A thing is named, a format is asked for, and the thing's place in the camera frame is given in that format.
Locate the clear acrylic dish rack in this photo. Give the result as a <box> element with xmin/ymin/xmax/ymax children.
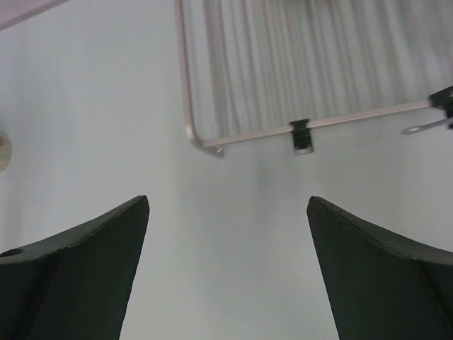
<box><xmin>174</xmin><ymin>1</ymin><xmax>452</xmax><ymax>157</ymax></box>

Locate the black binder clip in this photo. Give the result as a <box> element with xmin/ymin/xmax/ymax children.
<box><xmin>290</xmin><ymin>119</ymin><xmax>314</xmax><ymax>155</ymax></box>
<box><xmin>401</xmin><ymin>84</ymin><xmax>453</xmax><ymax>135</ymax></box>

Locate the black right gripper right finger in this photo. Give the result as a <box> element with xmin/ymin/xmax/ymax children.
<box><xmin>306</xmin><ymin>196</ymin><xmax>452</xmax><ymax>339</ymax></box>

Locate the beige tall mug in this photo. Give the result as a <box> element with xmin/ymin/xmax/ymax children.
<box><xmin>0</xmin><ymin>132</ymin><xmax>12</xmax><ymax>171</ymax></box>

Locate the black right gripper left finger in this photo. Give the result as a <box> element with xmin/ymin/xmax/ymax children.
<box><xmin>1</xmin><ymin>195</ymin><xmax>149</xmax><ymax>339</ymax></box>

